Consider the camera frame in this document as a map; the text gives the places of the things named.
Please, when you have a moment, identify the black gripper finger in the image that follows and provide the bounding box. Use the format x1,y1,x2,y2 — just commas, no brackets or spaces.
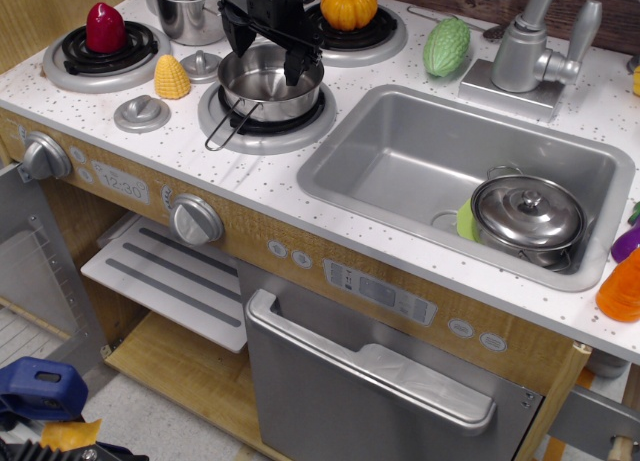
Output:
284,49,323,86
221,8,258,57

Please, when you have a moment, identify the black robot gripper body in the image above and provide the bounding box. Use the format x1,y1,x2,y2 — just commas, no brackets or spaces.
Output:
219,0,322,46

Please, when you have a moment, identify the yellow toy corn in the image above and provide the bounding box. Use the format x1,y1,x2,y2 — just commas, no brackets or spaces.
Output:
154,55,191,100

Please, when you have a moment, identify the front stove burner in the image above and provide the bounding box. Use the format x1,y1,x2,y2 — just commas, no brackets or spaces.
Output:
197,82,337,155

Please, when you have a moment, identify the stove burner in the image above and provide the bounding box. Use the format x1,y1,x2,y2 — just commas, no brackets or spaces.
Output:
197,82,337,155
43,21,172,94
306,5,408,68

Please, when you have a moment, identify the back right stove burner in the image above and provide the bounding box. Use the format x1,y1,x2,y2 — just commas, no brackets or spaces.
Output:
306,5,408,68

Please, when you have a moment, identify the back left stove burner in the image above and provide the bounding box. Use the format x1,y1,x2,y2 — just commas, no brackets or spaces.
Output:
43,21,172,94

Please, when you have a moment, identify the grey knob on countertop back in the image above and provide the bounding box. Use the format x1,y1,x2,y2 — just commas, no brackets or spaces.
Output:
180,50,222,84

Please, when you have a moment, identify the grey knob on countertop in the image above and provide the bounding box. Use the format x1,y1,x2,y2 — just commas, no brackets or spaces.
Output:
180,50,222,84
114,95,171,133

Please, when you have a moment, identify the tall steel pot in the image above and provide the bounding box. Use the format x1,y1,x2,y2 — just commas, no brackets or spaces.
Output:
155,0,226,46

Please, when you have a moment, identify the orange toy pumpkin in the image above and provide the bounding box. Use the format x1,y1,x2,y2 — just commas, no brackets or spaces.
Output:
320,0,378,31

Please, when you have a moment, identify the grey knob on countertop front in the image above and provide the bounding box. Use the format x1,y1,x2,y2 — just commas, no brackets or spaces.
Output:
114,95,171,133

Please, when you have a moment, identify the red toy pepper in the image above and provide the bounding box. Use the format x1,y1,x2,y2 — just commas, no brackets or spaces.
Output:
85,2,128,54

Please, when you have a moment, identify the green toy bitter gourd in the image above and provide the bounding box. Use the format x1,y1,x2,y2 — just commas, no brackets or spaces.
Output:
423,18,470,77

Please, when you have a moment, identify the grey sink basin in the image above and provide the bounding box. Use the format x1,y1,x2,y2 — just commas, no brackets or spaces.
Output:
298,85,635,292

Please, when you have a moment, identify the oven clock display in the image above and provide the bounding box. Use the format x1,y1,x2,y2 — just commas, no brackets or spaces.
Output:
91,160,150,205

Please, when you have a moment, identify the right oven dial knob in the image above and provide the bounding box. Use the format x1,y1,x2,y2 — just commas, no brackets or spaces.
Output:
169,193,224,246

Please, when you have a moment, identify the oven dial knob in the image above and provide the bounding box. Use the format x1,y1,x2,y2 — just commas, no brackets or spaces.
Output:
22,131,72,180
169,193,224,246

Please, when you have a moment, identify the silver toy faucet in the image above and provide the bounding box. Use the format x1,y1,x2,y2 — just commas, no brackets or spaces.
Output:
458,0,603,122

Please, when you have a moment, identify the left oven dial knob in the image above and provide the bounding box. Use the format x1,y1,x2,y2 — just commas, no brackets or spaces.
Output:
22,131,72,180

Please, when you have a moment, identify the green cloth in sink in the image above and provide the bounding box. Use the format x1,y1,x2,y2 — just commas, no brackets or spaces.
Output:
456,199,479,242

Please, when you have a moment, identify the dishwasher control panel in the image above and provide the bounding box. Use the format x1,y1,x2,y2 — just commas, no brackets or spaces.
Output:
323,259,438,326

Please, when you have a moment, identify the white oven rack shelf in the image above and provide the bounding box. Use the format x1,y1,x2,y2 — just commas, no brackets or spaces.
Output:
81,214,247,353

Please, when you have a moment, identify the steel pot with lid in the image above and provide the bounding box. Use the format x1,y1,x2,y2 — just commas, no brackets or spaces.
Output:
470,165,587,271

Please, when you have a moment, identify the silver dishwasher door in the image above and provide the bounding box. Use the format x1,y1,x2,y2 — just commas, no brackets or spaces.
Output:
239,262,542,460

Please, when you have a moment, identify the open oven door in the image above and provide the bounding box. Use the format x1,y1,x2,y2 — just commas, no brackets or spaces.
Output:
1,164,107,375

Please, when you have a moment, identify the purple toy eggplant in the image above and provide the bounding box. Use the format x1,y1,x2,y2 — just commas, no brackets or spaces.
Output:
611,203,639,263

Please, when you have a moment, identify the orange toy carrot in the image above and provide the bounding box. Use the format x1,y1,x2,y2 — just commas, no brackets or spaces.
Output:
596,259,639,322

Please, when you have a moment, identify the blue clamp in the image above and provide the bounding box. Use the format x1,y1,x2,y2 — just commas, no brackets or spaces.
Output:
1,357,89,430

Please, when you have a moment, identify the small steel pan with handle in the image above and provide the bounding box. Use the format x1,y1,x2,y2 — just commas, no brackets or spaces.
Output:
216,43,323,122

